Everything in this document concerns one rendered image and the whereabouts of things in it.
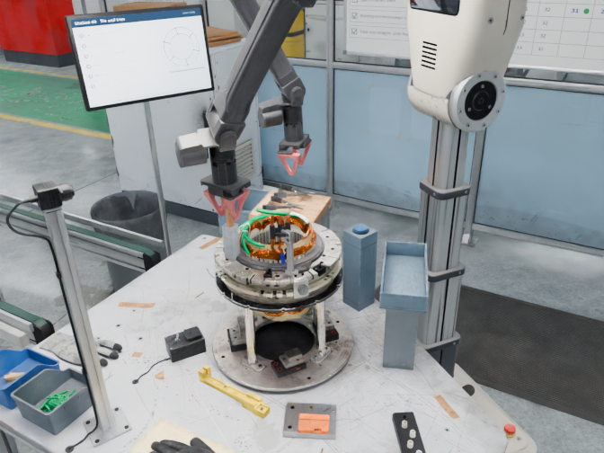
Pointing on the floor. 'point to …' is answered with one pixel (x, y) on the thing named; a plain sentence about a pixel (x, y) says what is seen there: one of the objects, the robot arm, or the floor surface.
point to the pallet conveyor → (39, 326)
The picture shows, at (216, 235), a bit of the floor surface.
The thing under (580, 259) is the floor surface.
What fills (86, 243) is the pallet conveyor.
